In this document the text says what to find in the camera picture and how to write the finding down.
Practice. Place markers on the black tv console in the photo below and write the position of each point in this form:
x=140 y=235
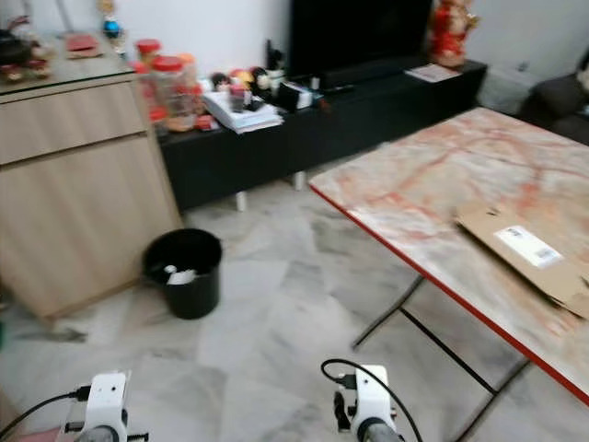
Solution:
x=350 y=129

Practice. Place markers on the red figurine statue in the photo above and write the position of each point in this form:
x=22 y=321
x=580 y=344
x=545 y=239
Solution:
x=451 y=29

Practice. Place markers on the small white box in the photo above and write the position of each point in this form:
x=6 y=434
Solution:
x=299 y=96

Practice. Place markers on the flat red box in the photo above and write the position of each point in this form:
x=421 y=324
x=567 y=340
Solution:
x=83 y=44

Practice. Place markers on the black rubbish bin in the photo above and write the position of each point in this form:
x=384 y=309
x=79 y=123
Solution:
x=193 y=299

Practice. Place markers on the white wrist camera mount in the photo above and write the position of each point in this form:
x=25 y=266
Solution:
x=110 y=401
x=373 y=396

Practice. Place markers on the blue globe ornament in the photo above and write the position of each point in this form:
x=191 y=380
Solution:
x=111 y=28

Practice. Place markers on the white paper stack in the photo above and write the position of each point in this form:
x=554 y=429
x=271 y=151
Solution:
x=242 y=114

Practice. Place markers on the white printed booklet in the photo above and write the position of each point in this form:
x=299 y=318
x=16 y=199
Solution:
x=433 y=73

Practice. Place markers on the slim black upright device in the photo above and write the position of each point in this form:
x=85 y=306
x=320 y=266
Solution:
x=272 y=58

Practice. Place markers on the brown cardboard sheet with label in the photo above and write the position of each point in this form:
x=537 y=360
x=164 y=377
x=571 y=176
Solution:
x=525 y=253

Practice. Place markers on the dark tea set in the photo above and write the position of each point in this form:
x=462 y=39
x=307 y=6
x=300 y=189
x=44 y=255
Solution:
x=23 y=60

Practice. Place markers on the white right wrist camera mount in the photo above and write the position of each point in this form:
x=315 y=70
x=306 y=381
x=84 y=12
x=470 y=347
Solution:
x=373 y=396

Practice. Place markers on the black television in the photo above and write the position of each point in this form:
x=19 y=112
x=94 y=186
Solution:
x=359 y=37

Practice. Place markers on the light wooden cabinet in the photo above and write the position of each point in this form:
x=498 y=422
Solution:
x=74 y=198

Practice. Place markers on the large red lid snack jar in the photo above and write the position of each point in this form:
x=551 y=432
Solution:
x=173 y=97

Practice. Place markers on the dark grey sofa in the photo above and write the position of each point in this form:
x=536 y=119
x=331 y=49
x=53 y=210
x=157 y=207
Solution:
x=561 y=106

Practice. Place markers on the small red lid snack jar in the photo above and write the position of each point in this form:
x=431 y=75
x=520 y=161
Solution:
x=147 y=52

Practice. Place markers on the white crumpled trash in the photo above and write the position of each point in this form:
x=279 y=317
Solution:
x=182 y=275

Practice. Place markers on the black metal table frame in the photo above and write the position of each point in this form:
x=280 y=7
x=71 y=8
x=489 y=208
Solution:
x=442 y=341

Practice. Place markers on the small colourful figurines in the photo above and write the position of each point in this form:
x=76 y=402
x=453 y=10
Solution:
x=235 y=81

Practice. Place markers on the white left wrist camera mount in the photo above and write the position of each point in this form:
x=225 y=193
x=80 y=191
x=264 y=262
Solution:
x=110 y=401

